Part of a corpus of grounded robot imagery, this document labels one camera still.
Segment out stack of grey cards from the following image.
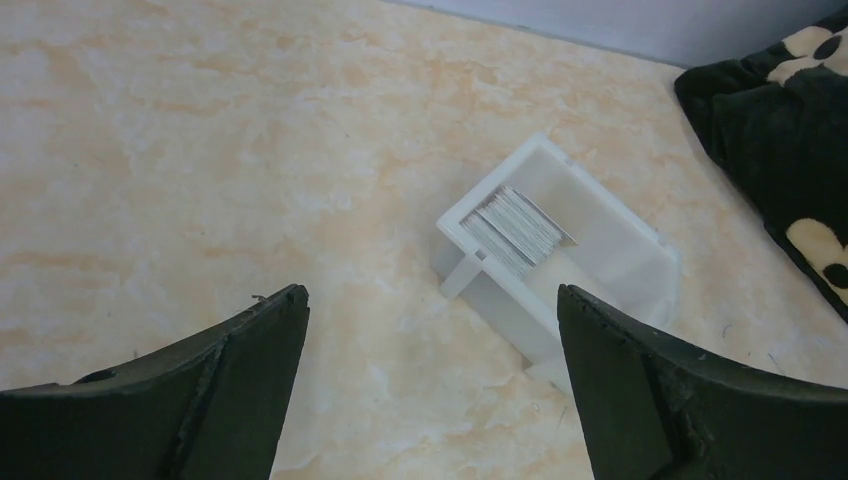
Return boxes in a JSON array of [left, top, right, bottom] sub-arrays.
[[460, 185, 577, 278]]

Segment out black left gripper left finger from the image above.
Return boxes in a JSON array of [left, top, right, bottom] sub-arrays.
[[1, 284, 310, 479]]

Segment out white plastic card box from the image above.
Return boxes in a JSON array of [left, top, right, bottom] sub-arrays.
[[431, 133, 682, 393]]

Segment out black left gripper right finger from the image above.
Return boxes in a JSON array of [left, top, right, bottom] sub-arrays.
[[557, 285, 847, 479]]

